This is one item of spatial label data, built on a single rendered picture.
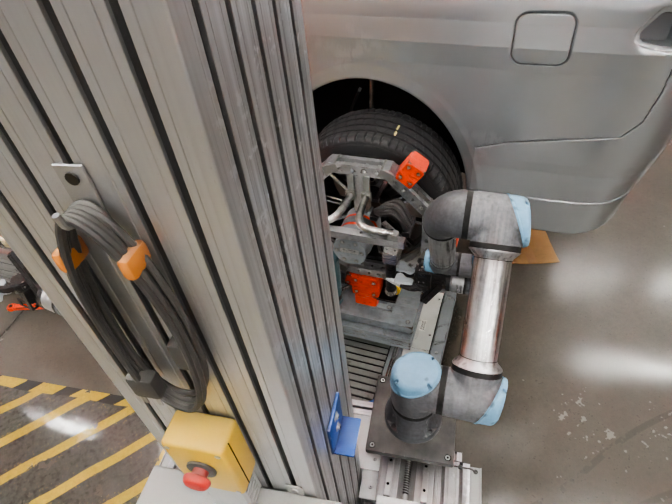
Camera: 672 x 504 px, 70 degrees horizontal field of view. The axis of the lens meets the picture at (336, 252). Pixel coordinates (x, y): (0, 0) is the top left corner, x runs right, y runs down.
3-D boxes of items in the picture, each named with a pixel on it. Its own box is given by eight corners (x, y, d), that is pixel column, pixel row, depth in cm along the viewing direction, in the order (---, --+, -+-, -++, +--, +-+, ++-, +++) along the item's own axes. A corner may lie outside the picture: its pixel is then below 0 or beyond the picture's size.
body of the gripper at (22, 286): (17, 305, 122) (48, 319, 117) (2, 279, 117) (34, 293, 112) (43, 287, 127) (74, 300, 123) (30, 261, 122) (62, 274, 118)
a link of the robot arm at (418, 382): (395, 372, 127) (395, 342, 118) (446, 383, 124) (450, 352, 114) (385, 413, 119) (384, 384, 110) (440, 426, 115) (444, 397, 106)
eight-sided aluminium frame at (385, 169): (432, 277, 196) (440, 165, 159) (429, 288, 192) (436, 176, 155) (310, 254, 213) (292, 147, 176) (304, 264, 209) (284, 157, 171)
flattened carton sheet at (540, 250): (533, 204, 313) (534, 200, 311) (559, 263, 273) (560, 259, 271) (486, 206, 316) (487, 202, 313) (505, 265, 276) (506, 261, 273)
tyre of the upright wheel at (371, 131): (498, 192, 188) (379, 70, 171) (491, 230, 173) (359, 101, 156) (387, 257, 235) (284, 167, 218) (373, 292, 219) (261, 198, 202)
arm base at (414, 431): (440, 448, 121) (442, 430, 115) (380, 438, 125) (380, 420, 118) (443, 395, 132) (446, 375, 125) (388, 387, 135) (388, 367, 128)
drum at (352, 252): (384, 232, 189) (383, 204, 179) (368, 269, 175) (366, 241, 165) (350, 226, 193) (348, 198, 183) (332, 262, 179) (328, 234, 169)
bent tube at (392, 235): (410, 206, 168) (411, 181, 160) (396, 242, 155) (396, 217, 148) (362, 199, 173) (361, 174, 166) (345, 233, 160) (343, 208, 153)
